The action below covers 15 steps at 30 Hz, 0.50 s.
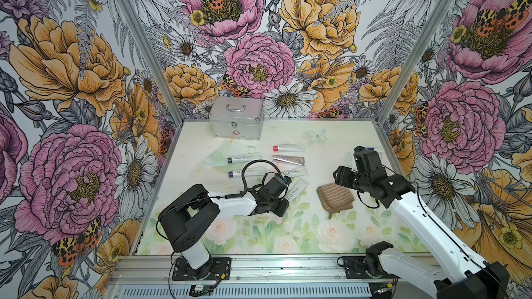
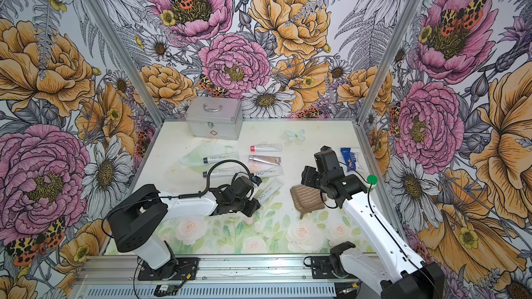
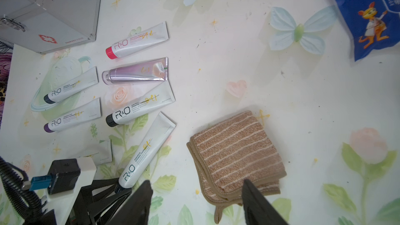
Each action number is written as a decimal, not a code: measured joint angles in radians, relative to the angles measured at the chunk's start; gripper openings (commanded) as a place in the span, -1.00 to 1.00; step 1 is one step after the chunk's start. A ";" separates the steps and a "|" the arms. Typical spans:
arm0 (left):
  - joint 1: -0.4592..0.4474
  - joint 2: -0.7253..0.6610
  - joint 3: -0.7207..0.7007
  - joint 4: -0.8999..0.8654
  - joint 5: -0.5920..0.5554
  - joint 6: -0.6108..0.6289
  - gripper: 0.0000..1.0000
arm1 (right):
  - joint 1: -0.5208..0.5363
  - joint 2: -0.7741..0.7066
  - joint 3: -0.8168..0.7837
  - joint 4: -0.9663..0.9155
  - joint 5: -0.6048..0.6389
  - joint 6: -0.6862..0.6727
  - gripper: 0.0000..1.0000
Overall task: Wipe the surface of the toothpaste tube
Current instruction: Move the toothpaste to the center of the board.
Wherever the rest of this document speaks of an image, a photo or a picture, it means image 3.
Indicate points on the teal cap toothpaste tube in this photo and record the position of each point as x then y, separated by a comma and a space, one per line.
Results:
160, 130

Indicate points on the pink cap toothpaste tube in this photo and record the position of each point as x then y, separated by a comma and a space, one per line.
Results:
138, 42

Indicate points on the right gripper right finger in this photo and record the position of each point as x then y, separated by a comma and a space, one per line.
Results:
257, 210

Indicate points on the dark green cap toothpaste tube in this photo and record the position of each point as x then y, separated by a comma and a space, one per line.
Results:
72, 87

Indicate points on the metallic pink toothpaste tube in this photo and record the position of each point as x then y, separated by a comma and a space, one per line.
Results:
145, 71

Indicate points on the black cap toothpaste tube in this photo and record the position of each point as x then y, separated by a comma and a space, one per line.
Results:
158, 97

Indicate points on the silver metal first-aid case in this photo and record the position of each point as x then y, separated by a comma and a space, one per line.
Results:
45, 26

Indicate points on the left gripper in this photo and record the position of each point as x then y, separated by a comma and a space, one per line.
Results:
95, 204

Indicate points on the blue bandage packet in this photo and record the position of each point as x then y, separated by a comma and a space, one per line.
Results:
374, 24

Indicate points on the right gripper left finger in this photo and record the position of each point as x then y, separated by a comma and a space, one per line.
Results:
136, 209

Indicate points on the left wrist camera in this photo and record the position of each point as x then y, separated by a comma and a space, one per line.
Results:
65, 176

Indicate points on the purple cap toothpaste tube upper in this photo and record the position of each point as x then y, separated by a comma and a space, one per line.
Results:
78, 116

